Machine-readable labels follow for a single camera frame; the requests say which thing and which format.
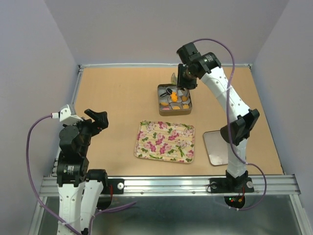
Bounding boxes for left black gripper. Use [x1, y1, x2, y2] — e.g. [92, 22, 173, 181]
[66, 107, 109, 153]

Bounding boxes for metal tongs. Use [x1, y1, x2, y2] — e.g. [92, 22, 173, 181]
[171, 73, 189, 98]

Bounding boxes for green sandwich cookie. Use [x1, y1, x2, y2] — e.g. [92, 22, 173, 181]
[171, 74, 177, 85]

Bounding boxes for orange fish cookie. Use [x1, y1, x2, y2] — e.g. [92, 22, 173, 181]
[170, 92, 178, 102]

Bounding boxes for brown cookie tin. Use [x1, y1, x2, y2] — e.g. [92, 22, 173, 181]
[157, 84, 193, 116]

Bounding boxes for brown tin lid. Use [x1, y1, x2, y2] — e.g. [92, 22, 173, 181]
[203, 131, 228, 166]

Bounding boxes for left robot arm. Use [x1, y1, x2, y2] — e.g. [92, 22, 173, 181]
[56, 108, 109, 235]

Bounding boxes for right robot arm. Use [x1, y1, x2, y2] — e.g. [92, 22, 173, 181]
[177, 42, 260, 191]

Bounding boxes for floral serving tray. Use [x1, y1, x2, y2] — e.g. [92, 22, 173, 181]
[134, 120, 195, 164]

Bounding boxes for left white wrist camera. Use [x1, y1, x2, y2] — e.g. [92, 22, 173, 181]
[51, 104, 83, 125]

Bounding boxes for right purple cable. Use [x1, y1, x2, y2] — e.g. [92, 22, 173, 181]
[193, 38, 268, 211]

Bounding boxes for purple cable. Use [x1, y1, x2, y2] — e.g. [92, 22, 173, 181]
[25, 114, 136, 233]
[193, 38, 268, 211]

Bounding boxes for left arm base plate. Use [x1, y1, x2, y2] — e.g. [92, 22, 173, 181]
[101, 178, 125, 195]

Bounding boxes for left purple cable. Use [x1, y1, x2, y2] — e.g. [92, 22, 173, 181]
[25, 114, 136, 233]

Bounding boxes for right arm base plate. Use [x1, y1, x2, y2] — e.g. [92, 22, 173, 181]
[209, 177, 254, 193]

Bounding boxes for aluminium front rail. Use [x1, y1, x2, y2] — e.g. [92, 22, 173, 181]
[39, 174, 301, 196]

